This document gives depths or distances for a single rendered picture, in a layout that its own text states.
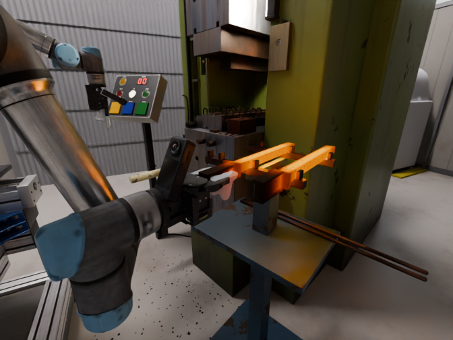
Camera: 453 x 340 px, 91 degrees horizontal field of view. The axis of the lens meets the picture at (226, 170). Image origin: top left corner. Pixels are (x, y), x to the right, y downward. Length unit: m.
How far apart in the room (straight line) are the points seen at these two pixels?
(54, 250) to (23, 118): 0.21
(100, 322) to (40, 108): 0.33
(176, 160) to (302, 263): 0.45
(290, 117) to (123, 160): 2.76
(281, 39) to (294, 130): 0.37
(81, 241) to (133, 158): 3.13
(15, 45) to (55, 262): 0.29
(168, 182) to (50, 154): 0.19
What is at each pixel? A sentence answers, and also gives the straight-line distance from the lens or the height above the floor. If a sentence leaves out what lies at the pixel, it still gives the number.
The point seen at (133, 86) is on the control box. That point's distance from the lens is 1.57.
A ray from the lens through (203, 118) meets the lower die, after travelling 1.21.
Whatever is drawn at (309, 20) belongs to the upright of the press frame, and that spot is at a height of 1.35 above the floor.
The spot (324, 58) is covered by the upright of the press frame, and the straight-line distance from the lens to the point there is 0.98.
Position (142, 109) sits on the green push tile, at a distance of 1.43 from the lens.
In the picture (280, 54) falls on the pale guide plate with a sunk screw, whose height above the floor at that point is 1.24.
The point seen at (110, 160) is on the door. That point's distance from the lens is 3.44.
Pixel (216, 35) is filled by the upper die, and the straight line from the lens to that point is 1.14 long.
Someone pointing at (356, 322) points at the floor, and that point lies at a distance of 1.51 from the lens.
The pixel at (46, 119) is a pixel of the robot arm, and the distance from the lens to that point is 0.45.
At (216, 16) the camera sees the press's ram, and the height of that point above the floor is 1.41.
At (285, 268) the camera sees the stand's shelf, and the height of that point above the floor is 0.66.
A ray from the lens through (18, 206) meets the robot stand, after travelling 1.14.
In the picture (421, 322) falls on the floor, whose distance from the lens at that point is 1.68.
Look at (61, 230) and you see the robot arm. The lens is 0.35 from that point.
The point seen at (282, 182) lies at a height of 0.92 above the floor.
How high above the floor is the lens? 1.10
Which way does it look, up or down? 19 degrees down
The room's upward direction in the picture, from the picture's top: straight up
